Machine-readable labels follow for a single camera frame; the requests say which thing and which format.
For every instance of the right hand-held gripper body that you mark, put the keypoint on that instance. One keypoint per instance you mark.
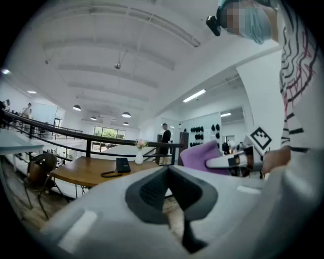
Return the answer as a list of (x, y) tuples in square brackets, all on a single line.
[(253, 151)]

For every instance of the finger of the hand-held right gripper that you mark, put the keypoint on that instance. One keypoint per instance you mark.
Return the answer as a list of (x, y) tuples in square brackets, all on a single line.
[(217, 162)]

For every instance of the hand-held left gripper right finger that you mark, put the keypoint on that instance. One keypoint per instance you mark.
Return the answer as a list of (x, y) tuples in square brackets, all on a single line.
[(240, 222)]

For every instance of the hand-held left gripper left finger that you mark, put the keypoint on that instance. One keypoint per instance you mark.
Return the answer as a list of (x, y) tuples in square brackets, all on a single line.
[(101, 227)]

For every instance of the purple cloth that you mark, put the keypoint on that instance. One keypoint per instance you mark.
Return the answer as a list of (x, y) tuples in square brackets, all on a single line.
[(200, 156)]

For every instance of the person's right forearm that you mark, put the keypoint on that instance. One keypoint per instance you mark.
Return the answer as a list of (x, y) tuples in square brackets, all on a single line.
[(276, 159)]

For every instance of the black rectangular device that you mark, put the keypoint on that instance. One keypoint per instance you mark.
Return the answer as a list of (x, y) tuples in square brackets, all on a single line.
[(125, 165)]

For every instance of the dark brown cabinet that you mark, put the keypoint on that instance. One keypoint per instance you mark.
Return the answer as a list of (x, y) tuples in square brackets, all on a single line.
[(184, 141)]

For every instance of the long ceiling tube light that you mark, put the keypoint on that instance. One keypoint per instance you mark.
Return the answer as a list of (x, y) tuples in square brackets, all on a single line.
[(194, 95), (225, 114)]

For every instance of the dark brown tall stand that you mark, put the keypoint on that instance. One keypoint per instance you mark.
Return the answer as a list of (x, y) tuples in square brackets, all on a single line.
[(159, 146)]

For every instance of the white black-striped shirt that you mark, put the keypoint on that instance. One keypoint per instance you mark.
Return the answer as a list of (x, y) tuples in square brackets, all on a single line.
[(303, 113)]

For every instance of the white vase with pink flowers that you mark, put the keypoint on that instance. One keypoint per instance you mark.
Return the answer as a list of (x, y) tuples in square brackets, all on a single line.
[(141, 144)]

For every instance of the white round vase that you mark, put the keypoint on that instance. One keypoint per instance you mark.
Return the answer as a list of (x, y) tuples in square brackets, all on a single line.
[(139, 158)]

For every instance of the dark curved railing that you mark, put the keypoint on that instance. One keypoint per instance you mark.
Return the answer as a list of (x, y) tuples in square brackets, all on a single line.
[(76, 136)]

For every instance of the large window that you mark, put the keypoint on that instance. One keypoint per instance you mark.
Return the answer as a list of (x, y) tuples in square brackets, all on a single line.
[(109, 132)]

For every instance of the black walkway railing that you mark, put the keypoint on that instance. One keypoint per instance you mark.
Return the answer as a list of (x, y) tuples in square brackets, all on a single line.
[(63, 130)]

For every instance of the blue face mask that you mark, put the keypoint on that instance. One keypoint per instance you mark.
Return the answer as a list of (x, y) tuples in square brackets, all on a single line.
[(255, 22)]

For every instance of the group of black wall-hung devices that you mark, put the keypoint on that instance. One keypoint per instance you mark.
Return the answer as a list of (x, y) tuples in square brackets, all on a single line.
[(197, 129)]

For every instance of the white wall board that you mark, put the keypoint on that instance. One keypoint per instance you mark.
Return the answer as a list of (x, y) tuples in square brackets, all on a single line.
[(45, 112)]

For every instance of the black head-worn camera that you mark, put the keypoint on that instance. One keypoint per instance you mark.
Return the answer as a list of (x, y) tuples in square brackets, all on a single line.
[(213, 25)]

